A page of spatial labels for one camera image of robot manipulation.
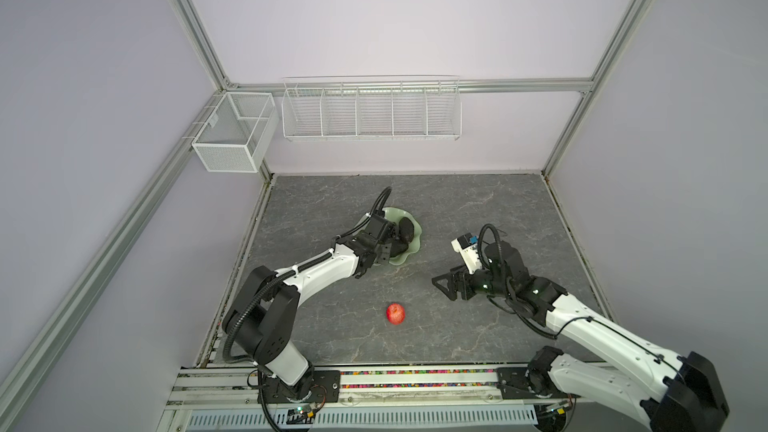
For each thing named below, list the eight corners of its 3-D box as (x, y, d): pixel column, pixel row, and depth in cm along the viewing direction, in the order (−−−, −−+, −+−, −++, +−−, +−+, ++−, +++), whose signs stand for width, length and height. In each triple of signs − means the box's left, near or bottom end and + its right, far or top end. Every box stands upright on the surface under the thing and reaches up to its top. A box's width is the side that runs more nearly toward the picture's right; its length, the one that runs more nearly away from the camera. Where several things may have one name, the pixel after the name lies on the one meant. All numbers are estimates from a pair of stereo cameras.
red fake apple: (384, 316, 87) (383, 310, 84) (395, 305, 89) (395, 299, 86) (395, 328, 85) (395, 323, 81) (407, 316, 87) (407, 311, 83)
